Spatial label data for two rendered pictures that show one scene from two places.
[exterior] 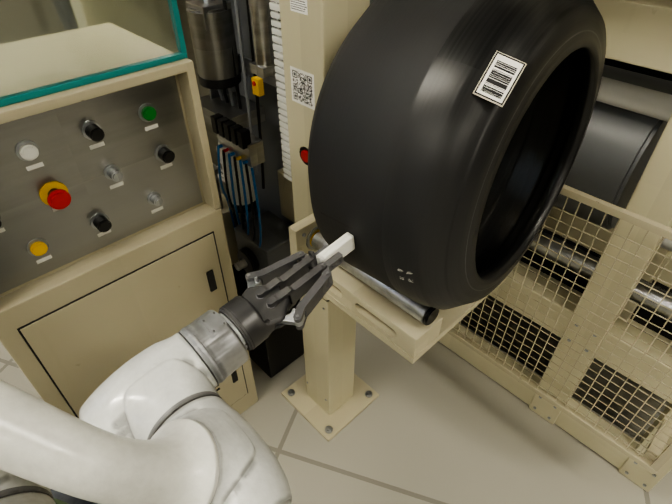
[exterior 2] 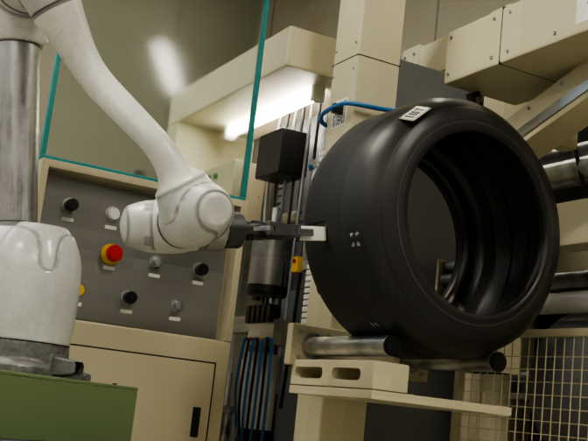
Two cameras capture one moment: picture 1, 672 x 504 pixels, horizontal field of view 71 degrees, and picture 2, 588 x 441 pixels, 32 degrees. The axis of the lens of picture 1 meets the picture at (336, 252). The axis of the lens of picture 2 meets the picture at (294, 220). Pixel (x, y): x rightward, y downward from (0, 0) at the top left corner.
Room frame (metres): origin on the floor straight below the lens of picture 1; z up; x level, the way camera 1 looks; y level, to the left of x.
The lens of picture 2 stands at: (-1.50, -0.57, 0.74)
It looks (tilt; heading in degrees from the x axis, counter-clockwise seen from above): 11 degrees up; 17
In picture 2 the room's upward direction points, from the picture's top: 6 degrees clockwise
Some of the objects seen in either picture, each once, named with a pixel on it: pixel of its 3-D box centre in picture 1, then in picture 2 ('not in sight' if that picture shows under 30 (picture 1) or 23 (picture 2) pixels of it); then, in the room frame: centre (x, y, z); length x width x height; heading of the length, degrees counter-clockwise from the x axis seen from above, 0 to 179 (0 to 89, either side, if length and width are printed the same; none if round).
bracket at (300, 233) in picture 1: (353, 211); (360, 353); (0.98, -0.05, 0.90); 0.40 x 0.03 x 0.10; 134
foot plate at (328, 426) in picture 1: (330, 393); not in sight; (1.02, 0.02, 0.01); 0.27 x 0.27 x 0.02; 44
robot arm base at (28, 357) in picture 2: not in sight; (31, 360); (0.15, 0.37, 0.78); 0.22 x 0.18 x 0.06; 77
